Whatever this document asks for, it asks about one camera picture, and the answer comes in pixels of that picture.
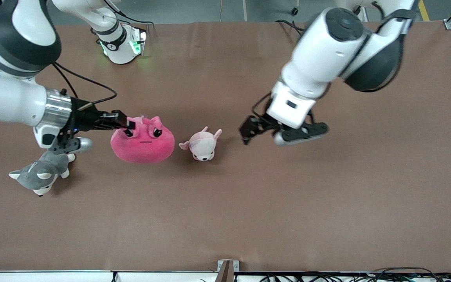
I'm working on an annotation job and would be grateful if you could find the round pink plush toy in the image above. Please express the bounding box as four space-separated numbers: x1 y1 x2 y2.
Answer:
110 116 175 164

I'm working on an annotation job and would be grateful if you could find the metal arm base connector box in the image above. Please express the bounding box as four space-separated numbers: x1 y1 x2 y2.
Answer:
131 25 148 56

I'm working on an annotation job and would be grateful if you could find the light pink puppy plush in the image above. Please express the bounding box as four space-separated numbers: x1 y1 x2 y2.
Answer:
179 126 223 162

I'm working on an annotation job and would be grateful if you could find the grey white husky plush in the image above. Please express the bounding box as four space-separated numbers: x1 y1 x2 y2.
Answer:
9 151 76 197

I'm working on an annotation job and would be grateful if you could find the brown table mat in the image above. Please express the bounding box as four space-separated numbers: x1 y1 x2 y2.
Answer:
0 20 451 273

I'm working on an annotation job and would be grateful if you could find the black arm base cable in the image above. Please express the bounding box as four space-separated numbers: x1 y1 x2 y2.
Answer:
276 20 305 40
110 12 151 38

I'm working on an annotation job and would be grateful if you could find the metal table edge bracket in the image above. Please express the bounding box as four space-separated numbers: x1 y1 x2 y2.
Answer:
215 260 240 282

